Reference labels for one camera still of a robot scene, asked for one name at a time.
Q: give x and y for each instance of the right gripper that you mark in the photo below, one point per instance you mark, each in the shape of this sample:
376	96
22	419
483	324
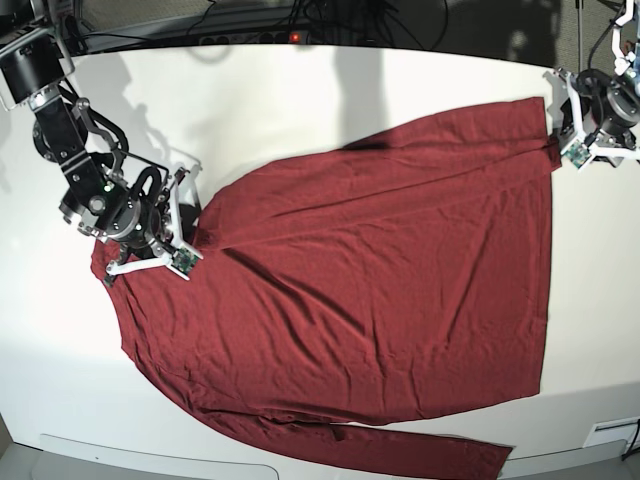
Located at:
157	208

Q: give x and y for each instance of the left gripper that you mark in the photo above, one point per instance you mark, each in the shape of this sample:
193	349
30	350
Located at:
600	108

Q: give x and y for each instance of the dark red long-sleeve shirt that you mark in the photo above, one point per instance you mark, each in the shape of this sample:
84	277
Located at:
405	276

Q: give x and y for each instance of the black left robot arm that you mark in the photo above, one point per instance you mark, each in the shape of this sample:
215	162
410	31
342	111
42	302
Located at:
610	53

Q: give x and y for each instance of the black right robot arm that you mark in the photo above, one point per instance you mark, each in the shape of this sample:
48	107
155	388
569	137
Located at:
89	149

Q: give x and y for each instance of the black power strip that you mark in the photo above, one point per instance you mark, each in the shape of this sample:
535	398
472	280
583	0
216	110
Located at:
267	37

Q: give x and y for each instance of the white label plate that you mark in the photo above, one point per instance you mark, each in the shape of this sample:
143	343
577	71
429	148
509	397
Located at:
612	431

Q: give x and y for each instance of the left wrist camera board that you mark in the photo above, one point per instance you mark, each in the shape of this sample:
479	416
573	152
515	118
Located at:
577	153

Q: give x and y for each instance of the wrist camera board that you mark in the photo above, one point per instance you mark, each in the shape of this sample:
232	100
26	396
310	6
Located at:
184	260
577	153

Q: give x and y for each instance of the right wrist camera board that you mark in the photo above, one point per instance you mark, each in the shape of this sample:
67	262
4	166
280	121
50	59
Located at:
184	260

